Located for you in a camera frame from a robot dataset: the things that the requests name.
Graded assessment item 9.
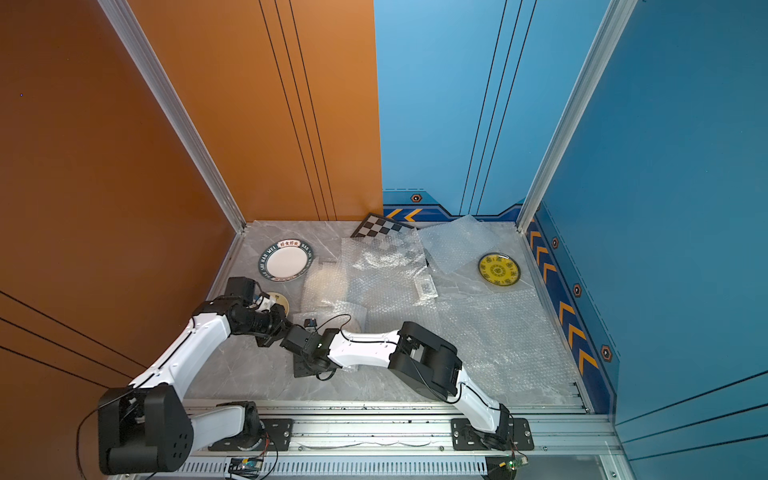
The black white checkerboard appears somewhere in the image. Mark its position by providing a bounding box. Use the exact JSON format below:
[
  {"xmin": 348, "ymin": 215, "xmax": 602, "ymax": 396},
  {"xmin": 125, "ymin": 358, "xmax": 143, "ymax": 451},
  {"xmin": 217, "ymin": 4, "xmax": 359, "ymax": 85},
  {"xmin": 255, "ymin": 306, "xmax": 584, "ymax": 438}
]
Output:
[{"xmin": 351, "ymin": 213, "xmax": 412, "ymax": 239}]

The yellow dinner plate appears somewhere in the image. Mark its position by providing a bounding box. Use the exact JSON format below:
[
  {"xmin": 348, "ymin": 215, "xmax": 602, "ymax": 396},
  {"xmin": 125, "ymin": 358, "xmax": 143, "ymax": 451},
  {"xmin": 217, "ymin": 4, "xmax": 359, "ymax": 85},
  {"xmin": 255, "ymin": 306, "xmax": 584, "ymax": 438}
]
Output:
[{"xmin": 478, "ymin": 252, "xmax": 521, "ymax": 287}]

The right green circuit board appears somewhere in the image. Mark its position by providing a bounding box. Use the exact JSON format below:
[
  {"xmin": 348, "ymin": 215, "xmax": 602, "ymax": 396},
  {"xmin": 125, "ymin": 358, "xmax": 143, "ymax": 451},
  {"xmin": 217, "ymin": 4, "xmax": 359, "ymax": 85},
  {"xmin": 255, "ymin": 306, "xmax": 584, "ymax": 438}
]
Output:
[{"xmin": 483, "ymin": 454, "xmax": 529, "ymax": 480}]

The aluminium corner post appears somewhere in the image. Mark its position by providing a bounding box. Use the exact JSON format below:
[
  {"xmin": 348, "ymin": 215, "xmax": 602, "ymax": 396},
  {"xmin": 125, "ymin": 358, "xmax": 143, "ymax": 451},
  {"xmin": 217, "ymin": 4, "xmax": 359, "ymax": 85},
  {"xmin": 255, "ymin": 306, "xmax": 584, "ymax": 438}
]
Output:
[
  {"xmin": 516, "ymin": 0, "xmax": 638, "ymax": 235},
  {"xmin": 98, "ymin": 0, "xmax": 246, "ymax": 234}
]

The white vented cable duct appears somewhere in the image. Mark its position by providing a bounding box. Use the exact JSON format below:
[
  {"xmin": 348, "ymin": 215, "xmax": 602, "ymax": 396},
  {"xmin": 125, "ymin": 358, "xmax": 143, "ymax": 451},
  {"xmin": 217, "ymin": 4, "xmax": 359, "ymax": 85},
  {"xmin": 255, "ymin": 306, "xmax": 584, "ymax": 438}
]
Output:
[{"xmin": 165, "ymin": 456, "xmax": 486, "ymax": 479}]

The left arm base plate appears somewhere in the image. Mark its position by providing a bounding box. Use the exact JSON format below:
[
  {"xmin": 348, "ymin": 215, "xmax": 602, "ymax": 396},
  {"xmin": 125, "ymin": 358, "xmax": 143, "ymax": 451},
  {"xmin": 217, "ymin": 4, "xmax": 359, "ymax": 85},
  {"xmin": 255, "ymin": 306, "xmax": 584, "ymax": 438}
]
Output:
[{"xmin": 207, "ymin": 418, "xmax": 294, "ymax": 455}]

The bubble white blue plate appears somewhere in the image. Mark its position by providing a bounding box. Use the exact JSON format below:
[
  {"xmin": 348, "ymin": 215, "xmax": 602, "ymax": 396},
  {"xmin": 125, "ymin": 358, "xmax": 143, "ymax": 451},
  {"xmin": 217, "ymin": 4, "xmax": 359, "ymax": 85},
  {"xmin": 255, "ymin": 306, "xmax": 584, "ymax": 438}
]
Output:
[{"xmin": 258, "ymin": 238, "xmax": 314, "ymax": 282}]

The bubble wrapped plate far left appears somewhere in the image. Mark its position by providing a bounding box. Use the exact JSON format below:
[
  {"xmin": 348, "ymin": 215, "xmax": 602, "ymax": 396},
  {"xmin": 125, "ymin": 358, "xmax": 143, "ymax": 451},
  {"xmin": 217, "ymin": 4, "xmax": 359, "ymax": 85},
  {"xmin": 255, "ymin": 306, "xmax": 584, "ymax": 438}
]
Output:
[{"xmin": 300, "ymin": 262, "xmax": 349, "ymax": 312}]

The green circuit board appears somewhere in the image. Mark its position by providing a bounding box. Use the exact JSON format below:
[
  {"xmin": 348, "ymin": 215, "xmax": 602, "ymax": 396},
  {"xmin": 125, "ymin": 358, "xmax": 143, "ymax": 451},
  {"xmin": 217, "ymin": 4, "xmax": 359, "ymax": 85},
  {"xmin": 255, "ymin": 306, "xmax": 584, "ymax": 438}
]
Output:
[
  {"xmin": 483, "ymin": 454, "xmax": 529, "ymax": 480},
  {"xmin": 226, "ymin": 457, "xmax": 264, "ymax": 479}
]

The left green circuit board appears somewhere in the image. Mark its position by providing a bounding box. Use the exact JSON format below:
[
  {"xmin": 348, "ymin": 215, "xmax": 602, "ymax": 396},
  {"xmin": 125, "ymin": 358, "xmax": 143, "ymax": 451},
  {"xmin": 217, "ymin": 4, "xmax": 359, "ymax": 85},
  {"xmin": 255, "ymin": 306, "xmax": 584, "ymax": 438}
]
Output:
[{"xmin": 226, "ymin": 457, "xmax": 264, "ymax": 479}]

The left aluminium corner post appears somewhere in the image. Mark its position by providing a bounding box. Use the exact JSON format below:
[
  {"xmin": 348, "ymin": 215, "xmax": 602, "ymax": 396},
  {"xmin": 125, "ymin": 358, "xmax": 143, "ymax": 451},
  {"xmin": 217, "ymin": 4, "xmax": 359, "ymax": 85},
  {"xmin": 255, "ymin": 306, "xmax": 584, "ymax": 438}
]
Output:
[{"xmin": 98, "ymin": 0, "xmax": 246, "ymax": 234}]

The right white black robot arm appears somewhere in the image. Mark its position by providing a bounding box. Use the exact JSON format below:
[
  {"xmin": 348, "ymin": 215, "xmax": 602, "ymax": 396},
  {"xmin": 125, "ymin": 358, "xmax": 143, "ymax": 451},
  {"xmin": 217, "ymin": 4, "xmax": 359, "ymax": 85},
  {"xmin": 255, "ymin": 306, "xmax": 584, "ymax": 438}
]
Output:
[{"xmin": 280, "ymin": 321, "xmax": 513, "ymax": 451}]

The bubble wrap of yellow plate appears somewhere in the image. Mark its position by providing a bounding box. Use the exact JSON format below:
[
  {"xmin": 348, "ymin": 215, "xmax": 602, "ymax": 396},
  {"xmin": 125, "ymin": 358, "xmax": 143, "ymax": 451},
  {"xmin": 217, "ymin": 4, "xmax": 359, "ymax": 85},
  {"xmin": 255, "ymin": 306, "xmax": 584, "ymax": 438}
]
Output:
[{"xmin": 432, "ymin": 265, "xmax": 584, "ymax": 410}]

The cream dinner plate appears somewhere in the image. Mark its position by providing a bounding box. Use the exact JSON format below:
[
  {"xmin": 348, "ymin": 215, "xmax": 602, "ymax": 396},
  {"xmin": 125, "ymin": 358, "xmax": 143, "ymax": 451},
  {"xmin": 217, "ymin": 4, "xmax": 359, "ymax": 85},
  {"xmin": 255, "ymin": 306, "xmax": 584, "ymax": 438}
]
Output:
[{"xmin": 260, "ymin": 292, "xmax": 290, "ymax": 314}]

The right aluminium corner post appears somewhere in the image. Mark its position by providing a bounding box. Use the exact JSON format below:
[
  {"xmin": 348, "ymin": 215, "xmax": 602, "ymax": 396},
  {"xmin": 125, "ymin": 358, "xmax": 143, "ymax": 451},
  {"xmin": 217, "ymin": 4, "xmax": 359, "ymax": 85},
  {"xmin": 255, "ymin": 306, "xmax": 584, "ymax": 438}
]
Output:
[{"xmin": 516, "ymin": 0, "xmax": 638, "ymax": 235}]

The bubble wrap of green plate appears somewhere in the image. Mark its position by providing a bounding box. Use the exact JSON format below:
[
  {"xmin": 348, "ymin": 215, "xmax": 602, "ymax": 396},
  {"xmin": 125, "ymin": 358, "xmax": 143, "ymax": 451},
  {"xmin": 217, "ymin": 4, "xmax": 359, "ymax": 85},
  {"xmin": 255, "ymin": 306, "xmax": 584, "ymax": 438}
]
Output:
[{"xmin": 418, "ymin": 216, "xmax": 501, "ymax": 273}]

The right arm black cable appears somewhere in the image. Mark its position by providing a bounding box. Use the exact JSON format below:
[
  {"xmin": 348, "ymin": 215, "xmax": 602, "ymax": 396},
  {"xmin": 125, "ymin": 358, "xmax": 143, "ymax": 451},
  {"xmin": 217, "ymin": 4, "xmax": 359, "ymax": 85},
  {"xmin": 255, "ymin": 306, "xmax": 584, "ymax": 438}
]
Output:
[{"xmin": 314, "ymin": 313, "xmax": 502, "ymax": 415}]

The bubble pink plate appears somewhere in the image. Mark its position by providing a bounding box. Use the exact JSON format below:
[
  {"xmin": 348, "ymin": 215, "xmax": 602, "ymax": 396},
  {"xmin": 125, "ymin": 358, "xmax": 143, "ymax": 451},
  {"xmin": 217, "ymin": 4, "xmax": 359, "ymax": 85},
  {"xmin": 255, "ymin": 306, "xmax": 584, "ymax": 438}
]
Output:
[{"xmin": 291, "ymin": 301, "xmax": 367, "ymax": 333}]

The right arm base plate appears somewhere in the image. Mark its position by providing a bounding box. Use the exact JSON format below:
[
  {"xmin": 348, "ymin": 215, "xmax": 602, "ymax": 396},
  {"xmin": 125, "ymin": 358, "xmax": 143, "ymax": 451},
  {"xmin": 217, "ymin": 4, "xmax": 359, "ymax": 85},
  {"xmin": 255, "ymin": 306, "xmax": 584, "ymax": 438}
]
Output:
[{"xmin": 450, "ymin": 418, "xmax": 535, "ymax": 452}]

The bubble item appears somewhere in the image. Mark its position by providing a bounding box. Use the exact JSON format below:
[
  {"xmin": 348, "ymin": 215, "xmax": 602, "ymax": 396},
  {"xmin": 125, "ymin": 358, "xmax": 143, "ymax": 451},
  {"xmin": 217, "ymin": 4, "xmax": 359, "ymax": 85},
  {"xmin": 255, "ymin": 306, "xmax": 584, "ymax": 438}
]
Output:
[{"xmin": 341, "ymin": 229, "xmax": 440, "ymax": 333}]

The aluminium front rail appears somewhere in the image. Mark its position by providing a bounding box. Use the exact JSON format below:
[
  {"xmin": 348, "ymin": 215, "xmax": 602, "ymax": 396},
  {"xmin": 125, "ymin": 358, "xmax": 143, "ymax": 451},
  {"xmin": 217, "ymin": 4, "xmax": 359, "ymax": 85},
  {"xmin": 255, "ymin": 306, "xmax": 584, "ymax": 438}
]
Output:
[{"xmin": 116, "ymin": 403, "xmax": 625, "ymax": 460}]

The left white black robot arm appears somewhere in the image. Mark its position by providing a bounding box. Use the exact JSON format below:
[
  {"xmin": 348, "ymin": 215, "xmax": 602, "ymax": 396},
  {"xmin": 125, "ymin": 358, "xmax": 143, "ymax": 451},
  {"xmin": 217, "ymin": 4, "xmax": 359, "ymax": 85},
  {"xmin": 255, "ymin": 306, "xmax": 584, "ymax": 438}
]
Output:
[{"xmin": 97, "ymin": 277, "xmax": 290, "ymax": 475}]

